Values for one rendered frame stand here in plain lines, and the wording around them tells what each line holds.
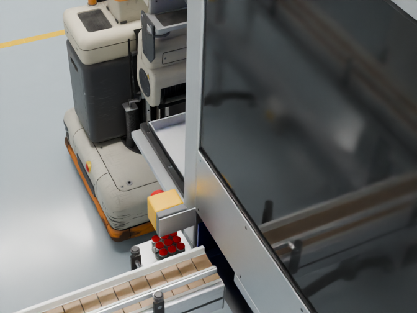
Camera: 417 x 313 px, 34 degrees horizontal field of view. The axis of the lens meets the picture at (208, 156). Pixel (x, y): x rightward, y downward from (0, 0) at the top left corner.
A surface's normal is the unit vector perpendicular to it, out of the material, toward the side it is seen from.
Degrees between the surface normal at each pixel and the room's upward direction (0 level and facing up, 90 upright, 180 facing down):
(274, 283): 90
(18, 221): 0
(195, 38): 90
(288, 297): 90
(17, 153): 0
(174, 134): 0
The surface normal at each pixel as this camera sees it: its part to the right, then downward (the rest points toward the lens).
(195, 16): -0.90, 0.28
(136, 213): 0.43, 0.63
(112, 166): 0.04, -0.73
